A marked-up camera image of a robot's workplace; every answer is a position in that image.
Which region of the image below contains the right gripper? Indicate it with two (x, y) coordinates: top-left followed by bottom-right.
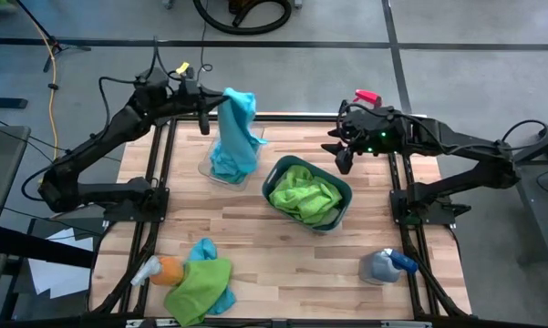
(320, 104), (405, 177)

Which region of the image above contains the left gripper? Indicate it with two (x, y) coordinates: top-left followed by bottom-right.
(175, 77), (232, 137)

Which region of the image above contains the light blue microfiber towel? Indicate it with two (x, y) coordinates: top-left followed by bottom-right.
(209, 143), (227, 170)
(215, 87), (269, 179)
(184, 237), (238, 316)

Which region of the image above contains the bright green microfiber towel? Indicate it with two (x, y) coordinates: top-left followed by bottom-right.
(269, 179), (344, 225)
(273, 164), (332, 201)
(163, 257), (233, 327)

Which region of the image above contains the pale green microfiber towel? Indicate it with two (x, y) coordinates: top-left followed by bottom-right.
(316, 205), (346, 228)

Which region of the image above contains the teal microfiber towel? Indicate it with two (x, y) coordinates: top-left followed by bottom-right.
(212, 161), (252, 185)

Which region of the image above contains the clear plastic basket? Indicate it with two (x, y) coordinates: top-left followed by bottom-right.
(197, 125), (266, 192)

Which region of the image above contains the red trigger spray bottle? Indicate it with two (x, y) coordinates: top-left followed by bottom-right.
(351, 88), (384, 109)

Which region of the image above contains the dark teal plastic basket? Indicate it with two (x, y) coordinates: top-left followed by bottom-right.
(260, 154), (353, 234)

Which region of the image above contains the black tripod stand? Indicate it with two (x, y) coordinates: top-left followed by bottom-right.
(14, 0), (93, 74)

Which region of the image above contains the orange spray bottle white trigger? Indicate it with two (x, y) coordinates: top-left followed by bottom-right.
(129, 254), (186, 288)

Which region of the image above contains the black floor bar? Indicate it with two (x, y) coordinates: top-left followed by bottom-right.
(0, 96), (29, 110)

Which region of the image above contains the dark grey equipment stand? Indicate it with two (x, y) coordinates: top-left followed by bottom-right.
(512, 113), (548, 266)

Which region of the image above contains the white paper sheet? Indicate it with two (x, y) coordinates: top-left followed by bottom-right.
(26, 226), (96, 301)

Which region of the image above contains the black aluminium table frame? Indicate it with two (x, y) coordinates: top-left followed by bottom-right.
(86, 111), (473, 328)

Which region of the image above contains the thin black floor cable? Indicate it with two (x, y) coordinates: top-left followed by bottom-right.
(194, 0), (214, 88)

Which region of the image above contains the black vacuum hose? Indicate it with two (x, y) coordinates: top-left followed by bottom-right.
(191, 0), (293, 36)

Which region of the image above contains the yellow extension cable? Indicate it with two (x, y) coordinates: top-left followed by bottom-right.
(25, 11), (61, 148)

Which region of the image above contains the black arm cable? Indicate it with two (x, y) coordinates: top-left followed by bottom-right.
(501, 118), (548, 148)

